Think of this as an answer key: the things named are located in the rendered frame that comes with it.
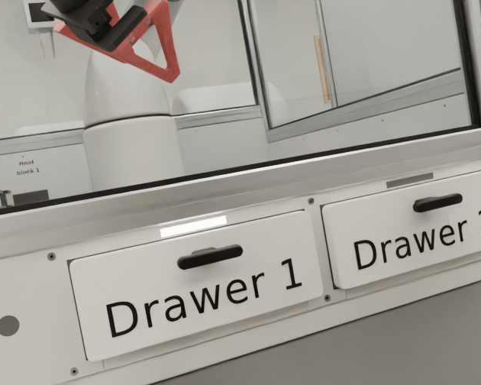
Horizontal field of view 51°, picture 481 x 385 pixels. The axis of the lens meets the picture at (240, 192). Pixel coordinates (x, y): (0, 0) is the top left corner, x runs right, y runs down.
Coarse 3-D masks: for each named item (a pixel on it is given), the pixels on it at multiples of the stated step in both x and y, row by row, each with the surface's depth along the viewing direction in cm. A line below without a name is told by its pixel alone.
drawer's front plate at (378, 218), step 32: (384, 192) 68; (416, 192) 69; (448, 192) 71; (480, 192) 73; (352, 224) 65; (384, 224) 67; (416, 224) 69; (448, 224) 71; (480, 224) 73; (352, 256) 65; (416, 256) 69; (448, 256) 71
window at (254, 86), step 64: (0, 0) 55; (128, 0) 59; (192, 0) 62; (256, 0) 65; (320, 0) 68; (384, 0) 72; (448, 0) 75; (0, 64) 55; (64, 64) 57; (128, 64) 59; (192, 64) 62; (256, 64) 65; (320, 64) 68; (384, 64) 71; (448, 64) 75; (0, 128) 55; (64, 128) 57; (128, 128) 59; (192, 128) 62; (256, 128) 65; (320, 128) 68; (384, 128) 71; (448, 128) 75; (0, 192) 55; (64, 192) 57
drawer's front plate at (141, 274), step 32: (256, 224) 61; (288, 224) 62; (96, 256) 55; (128, 256) 56; (160, 256) 57; (256, 256) 61; (288, 256) 62; (96, 288) 54; (128, 288) 56; (160, 288) 57; (192, 288) 58; (224, 288) 59; (320, 288) 64; (96, 320) 54; (128, 320) 56; (160, 320) 57; (192, 320) 58; (224, 320) 59; (96, 352) 54
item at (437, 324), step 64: (320, 320) 66; (384, 320) 71; (448, 320) 74; (64, 384) 55; (128, 384) 58; (192, 384) 61; (256, 384) 64; (320, 384) 67; (384, 384) 70; (448, 384) 74
